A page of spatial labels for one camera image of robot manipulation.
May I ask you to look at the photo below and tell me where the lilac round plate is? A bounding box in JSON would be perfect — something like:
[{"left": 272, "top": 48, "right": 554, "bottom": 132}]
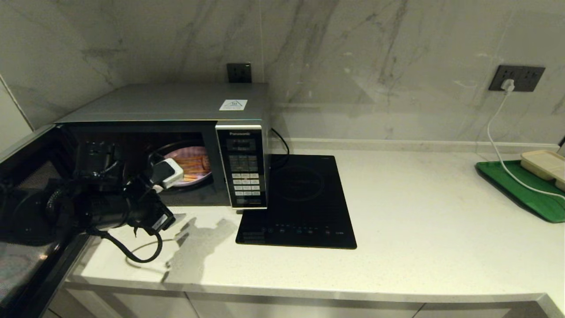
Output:
[{"left": 162, "top": 146, "right": 213, "bottom": 189}]

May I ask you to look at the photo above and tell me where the microwave door with dark glass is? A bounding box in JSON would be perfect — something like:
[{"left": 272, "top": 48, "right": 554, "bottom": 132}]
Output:
[{"left": 0, "top": 124, "right": 91, "bottom": 318}]

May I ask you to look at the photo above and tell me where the silver Panasonic microwave oven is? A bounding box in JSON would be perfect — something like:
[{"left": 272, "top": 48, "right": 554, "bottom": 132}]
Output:
[{"left": 55, "top": 83, "right": 273, "bottom": 209}]

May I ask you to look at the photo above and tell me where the grey cabinet front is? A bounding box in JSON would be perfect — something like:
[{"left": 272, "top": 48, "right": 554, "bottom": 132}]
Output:
[
  {"left": 411, "top": 300, "right": 550, "bottom": 318},
  {"left": 44, "top": 287, "right": 199, "bottom": 318},
  {"left": 185, "top": 289, "right": 425, "bottom": 318}
]

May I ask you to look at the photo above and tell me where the black induction cooktop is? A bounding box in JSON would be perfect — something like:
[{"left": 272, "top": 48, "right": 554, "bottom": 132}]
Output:
[{"left": 235, "top": 153, "right": 357, "bottom": 250}]

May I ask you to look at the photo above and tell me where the green plastic tray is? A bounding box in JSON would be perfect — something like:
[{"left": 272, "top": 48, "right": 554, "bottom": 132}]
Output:
[{"left": 475, "top": 159, "right": 565, "bottom": 223}]

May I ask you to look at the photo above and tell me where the beige lunch container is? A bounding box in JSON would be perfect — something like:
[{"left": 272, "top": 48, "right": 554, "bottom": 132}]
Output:
[{"left": 519, "top": 149, "right": 565, "bottom": 193}]

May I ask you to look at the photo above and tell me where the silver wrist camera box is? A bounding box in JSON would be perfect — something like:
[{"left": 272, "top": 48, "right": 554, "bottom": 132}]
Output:
[{"left": 150, "top": 159, "right": 185, "bottom": 190}]

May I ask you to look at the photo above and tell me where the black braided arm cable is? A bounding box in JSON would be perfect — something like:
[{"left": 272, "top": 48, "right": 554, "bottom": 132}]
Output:
[{"left": 86, "top": 227, "right": 164, "bottom": 264}]

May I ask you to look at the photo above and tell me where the small dark wall socket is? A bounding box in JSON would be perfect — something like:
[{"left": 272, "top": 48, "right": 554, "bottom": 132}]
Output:
[{"left": 226, "top": 62, "right": 253, "bottom": 83}]

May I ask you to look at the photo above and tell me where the white cable with plug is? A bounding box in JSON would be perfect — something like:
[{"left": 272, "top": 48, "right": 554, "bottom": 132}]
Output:
[{"left": 486, "top": 78, "right": 565, "bottom": 201}]

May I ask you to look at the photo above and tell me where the wide dark wall socket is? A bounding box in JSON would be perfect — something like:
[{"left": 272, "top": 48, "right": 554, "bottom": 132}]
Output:
[{"left": 489, "top": 64, "right": 546, "bottom": 92}]

